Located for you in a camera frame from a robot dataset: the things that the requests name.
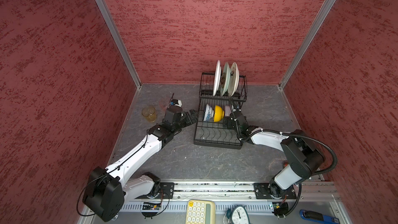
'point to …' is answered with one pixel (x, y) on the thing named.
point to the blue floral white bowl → (208, 114)
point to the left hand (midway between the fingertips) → (192, 118)
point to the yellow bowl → (219, 113)
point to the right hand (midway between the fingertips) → (230, 120)
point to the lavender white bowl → (227, 110)
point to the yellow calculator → (200, 211)
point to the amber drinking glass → (150, 113)
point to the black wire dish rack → (211, 134)
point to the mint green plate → (226, 79)
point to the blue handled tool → (319, 216)
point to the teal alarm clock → (239, 215)
